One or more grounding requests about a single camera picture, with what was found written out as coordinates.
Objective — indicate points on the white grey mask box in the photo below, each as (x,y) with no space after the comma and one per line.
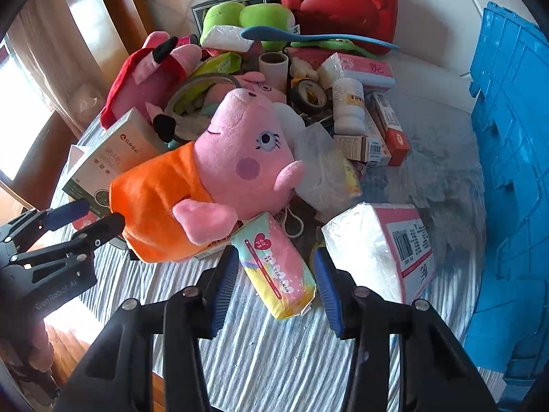
(130,141)

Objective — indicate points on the green plastic spoon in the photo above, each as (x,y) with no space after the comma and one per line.
(337,45)

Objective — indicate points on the small Kotex pad pack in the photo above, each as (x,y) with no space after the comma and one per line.
(275,267)

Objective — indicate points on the black yellow tape roll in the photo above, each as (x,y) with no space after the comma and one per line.
(308,97)

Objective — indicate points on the pig plush red dress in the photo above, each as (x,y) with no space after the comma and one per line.
(147,81)

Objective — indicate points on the red white medicine box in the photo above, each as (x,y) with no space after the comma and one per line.
(388,125)

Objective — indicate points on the blue plastic spoon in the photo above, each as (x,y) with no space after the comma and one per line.
(267,33)

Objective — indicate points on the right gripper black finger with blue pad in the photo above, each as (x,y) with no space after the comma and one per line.
(436,374)
(115,373)

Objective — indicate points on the white pill bottle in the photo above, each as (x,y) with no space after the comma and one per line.
(348,107)

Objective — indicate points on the pig plush orange dress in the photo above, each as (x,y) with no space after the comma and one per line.
(178,203)

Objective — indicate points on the small pink tissue pack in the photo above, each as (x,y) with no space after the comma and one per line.
(372,74)

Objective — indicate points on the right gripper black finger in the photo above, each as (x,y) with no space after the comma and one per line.
(18,235)
(85,231)

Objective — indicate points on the green snack packet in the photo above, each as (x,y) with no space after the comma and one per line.
(214,68)

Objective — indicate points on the white wrapped tissue packet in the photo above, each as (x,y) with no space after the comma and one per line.
(226,38)

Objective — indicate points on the brown white medicine box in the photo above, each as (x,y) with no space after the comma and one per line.
(369,149)

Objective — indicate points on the cardboard tube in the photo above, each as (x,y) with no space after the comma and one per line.
(275,67)

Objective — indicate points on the crumpled clear plastic bag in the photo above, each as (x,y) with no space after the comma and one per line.
(330,183)

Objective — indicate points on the small pig plush teal dress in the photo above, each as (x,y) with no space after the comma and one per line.
(254,81)

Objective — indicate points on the clear tape roll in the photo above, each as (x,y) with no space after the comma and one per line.
(192,124)

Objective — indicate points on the blue plastic crate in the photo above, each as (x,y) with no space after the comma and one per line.
(509,329)

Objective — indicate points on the green plush toy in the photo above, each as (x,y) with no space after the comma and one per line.
(238,14)

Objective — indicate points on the red bear-shaped case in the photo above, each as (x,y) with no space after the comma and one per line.
(370,18)

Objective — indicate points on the pink tissue pack with barcode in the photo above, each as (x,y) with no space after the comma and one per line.
(384,247)

